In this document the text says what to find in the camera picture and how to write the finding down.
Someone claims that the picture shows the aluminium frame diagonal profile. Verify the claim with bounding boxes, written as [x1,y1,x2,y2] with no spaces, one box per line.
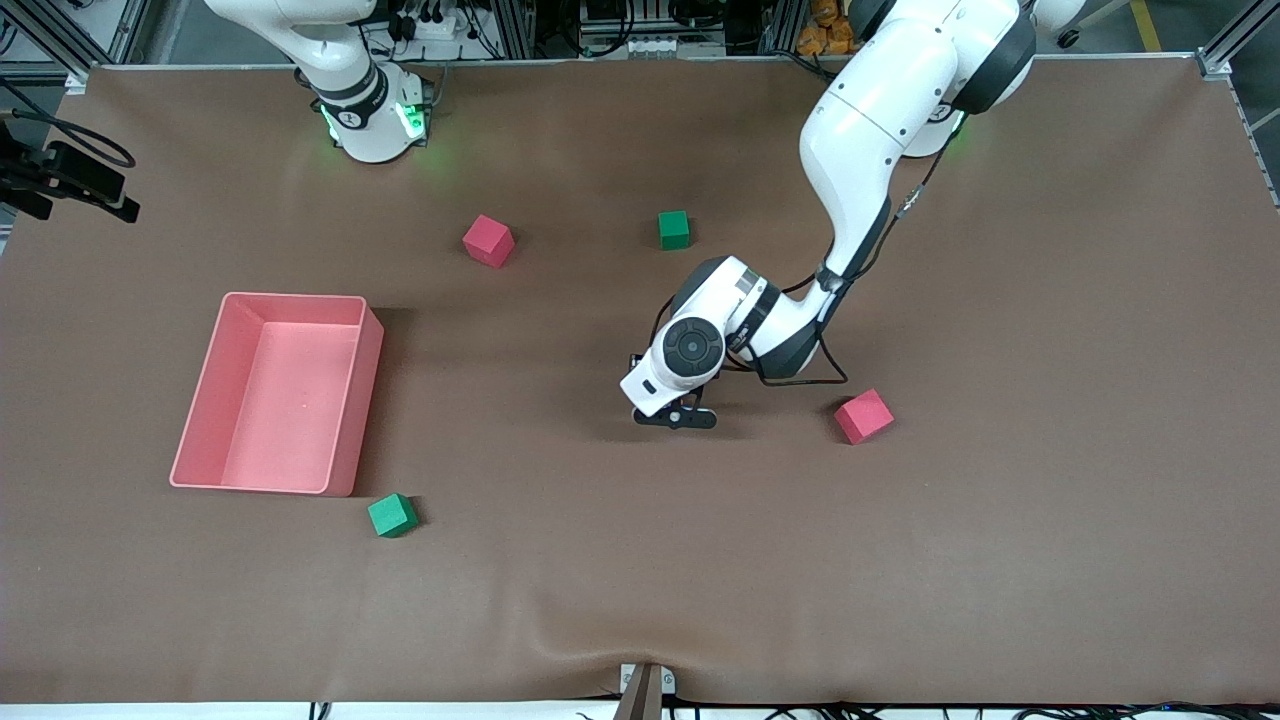
[0,0,151,81]

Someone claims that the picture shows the aluminium frame post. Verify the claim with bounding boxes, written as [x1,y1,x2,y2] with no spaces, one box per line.
[490,0,536,59]
[768,0,807,56]

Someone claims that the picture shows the bag of orange items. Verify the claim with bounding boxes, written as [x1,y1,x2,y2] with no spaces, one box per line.
[797,0,853,57]

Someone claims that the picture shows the metal table bracket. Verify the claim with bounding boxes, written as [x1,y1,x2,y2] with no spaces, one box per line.
[619,662,677,720]

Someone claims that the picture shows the white terminal strip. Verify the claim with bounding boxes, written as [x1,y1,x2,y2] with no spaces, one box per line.
[580,36,727,59]

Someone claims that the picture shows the aluminium frame corner profile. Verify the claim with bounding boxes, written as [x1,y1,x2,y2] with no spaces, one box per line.
[1195,0,1280,79]

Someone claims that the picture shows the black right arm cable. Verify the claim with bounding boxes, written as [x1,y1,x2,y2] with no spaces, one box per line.
[0,78,137,169]

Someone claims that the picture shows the pink plastic bin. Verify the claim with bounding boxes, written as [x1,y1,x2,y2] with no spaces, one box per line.
[169,291,385,498]

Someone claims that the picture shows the white power strip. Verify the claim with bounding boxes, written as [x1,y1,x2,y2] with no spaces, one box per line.
[395,8,486,43]

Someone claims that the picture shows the pink foam cube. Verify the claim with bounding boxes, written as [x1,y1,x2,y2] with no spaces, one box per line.
[462,214,517,269]
[834,388,896,446]

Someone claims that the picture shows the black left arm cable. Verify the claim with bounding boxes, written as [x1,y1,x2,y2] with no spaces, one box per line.
[740,115,951,389]

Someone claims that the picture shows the brown table mat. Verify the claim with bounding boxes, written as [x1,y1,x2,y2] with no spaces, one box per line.
[0,60,1280,706]

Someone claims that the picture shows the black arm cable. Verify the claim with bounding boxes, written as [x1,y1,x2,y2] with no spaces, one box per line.
[0,78,137,169]
[740,115,951,389]

